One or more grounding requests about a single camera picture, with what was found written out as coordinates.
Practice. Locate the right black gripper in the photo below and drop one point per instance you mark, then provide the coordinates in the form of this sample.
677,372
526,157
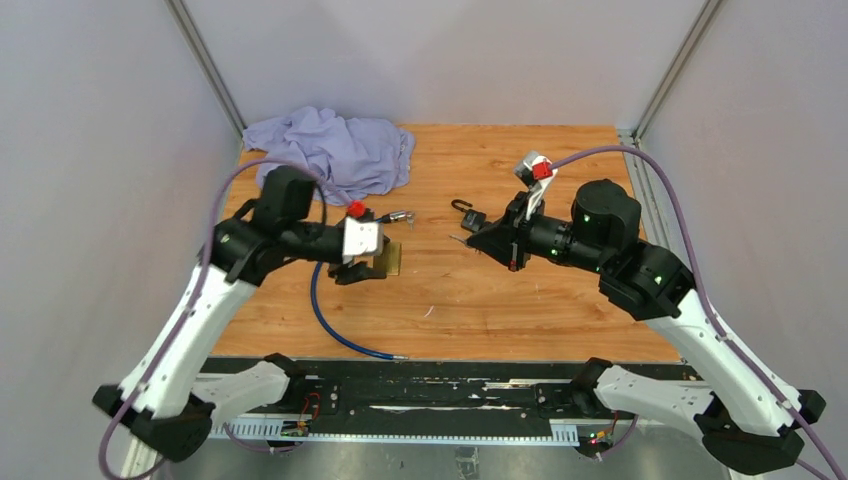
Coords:
506,243

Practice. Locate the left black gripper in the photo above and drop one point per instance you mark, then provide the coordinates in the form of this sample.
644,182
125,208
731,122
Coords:
354,273

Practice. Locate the small black padlock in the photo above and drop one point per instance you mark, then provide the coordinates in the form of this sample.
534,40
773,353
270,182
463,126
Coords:
473,220

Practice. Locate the brass padlock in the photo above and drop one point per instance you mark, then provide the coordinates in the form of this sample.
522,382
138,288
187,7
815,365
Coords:
390,259

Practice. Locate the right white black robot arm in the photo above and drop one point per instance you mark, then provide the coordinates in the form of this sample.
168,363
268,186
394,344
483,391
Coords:
747,420

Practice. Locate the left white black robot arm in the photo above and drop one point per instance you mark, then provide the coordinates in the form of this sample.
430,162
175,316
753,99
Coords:
160,401

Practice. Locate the crumpled lavender cloth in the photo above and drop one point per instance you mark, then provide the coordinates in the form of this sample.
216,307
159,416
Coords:
356,157

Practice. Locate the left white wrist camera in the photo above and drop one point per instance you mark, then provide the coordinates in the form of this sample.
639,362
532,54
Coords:
361,237

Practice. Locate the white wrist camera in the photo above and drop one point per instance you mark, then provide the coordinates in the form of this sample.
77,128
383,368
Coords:
361,237
536,172

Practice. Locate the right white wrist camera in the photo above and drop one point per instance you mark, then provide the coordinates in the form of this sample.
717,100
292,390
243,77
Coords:
536,172

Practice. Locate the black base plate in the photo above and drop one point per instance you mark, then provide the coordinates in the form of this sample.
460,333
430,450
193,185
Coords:
430,402

